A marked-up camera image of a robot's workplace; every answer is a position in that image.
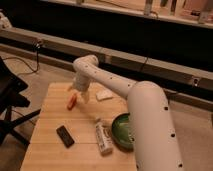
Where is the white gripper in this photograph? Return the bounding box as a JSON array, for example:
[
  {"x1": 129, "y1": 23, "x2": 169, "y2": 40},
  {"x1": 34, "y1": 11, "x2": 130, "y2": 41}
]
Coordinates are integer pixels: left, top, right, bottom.
[{"x1": 70, "y1": 73, "x2": 90, "y2": 103}]

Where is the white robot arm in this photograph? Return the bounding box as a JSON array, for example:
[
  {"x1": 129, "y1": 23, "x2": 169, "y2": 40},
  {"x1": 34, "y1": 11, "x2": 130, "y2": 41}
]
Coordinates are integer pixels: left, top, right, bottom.
[{"x1": 73, "y1": 55, "x2": 184, "y2": 171}]

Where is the white tube bottle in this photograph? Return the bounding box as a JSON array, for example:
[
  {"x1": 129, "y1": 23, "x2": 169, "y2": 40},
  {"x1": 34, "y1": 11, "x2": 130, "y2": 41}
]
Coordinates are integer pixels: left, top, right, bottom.
[{"x1": 95, "y1": 118, "x2": 113, "y2": 155}]

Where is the black rectangular remote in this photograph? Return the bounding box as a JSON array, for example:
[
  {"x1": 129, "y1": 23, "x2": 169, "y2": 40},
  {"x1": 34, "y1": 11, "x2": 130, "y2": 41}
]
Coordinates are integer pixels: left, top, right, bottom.
[{"x1": 56, "y1": 126, "x2": 75, "y2": 148}]

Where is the wooden table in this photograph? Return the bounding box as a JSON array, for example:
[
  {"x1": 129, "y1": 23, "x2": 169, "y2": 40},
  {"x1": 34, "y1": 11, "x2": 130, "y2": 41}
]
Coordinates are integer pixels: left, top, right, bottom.
[{"x1": 20, "y1": 83, "x2": 136, "y2": 171}]

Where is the green bowl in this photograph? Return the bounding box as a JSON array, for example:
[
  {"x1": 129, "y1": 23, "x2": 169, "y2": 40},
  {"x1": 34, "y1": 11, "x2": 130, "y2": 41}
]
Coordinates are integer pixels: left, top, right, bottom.
[{"x1": 111, "y1": 113, "x2": 133, "y2": 150}]

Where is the black office chair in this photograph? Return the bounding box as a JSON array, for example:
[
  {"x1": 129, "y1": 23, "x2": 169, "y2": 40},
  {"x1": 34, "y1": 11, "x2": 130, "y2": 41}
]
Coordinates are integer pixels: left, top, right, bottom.
[{"x1": 0, "y1": 57, "x2": 40, "y2": 146}]

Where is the black cable on floor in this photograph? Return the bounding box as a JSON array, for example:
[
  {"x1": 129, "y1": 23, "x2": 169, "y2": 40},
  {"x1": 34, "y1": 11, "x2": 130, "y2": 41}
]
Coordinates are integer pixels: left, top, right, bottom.
[{"x1": 2, "y1": 39, "x2": 44, "y2": 76}]

